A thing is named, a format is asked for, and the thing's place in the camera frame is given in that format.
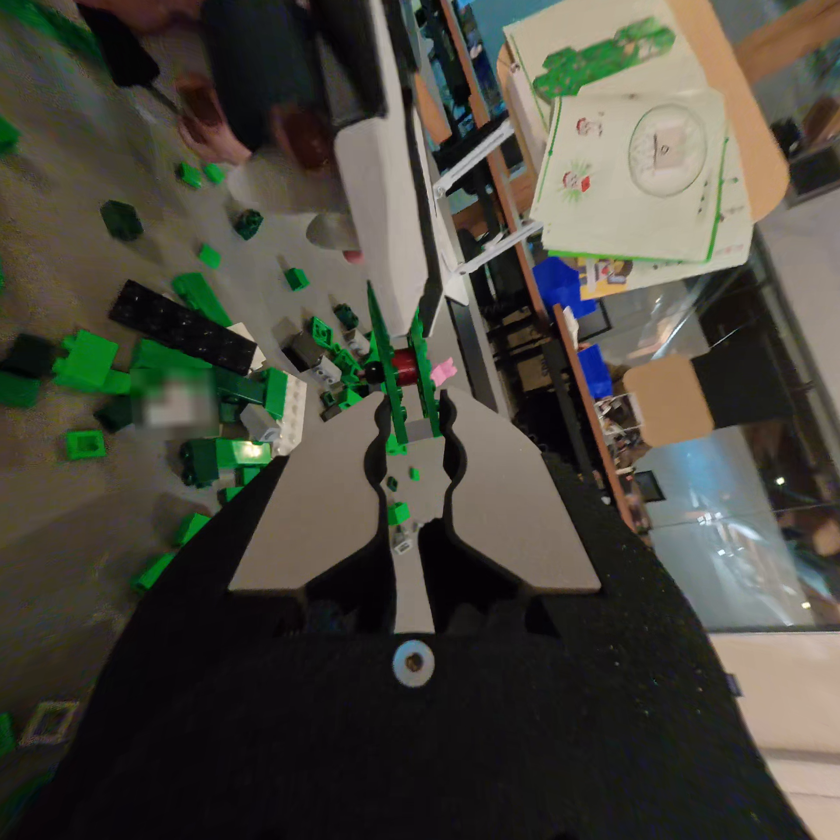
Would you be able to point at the pink brick pig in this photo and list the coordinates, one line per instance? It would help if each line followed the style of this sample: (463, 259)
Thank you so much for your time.
(443, 371)

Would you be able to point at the white studded plate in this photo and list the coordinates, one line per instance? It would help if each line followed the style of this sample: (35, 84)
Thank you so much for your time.
(293, 413)

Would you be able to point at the small grey tile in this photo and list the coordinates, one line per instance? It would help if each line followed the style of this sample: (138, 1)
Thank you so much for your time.
(49, 725)

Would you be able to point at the blue storage bin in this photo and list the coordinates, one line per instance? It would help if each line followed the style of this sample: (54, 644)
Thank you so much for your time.
(558, 285)
(594, 371)

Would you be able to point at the green brick frame model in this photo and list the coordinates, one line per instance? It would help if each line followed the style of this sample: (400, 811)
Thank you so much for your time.
(394, 367)

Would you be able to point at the white book stand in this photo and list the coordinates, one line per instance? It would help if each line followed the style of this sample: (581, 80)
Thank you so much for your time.
(754, 98)

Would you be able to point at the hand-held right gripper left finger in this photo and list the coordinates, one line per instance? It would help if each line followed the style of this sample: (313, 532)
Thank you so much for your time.
(308, 518)

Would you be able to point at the black long studded plate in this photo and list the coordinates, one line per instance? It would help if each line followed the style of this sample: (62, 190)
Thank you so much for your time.
(184, 328)

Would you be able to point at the grey brick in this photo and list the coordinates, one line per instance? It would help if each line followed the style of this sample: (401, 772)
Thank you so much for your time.
(326, 373)

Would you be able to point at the green bricks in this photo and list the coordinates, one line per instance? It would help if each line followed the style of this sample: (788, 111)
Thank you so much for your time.
(85, 361)

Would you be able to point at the open instruction booklet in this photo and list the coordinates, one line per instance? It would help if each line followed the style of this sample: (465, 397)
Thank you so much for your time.
(630, 164)

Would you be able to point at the cardboard box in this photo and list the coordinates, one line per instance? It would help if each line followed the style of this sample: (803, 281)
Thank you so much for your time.
(669, 400)

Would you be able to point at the person's left hand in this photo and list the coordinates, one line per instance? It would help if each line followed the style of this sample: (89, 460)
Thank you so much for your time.
(210, 131)

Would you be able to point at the grey desk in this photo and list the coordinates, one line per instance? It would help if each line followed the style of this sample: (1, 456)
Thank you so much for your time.
(65, 525)

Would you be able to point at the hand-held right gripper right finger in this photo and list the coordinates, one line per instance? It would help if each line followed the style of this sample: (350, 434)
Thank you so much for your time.
(518, 518)

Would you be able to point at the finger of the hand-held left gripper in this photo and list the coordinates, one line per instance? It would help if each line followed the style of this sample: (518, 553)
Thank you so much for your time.
(430, 308)
(380, 216)

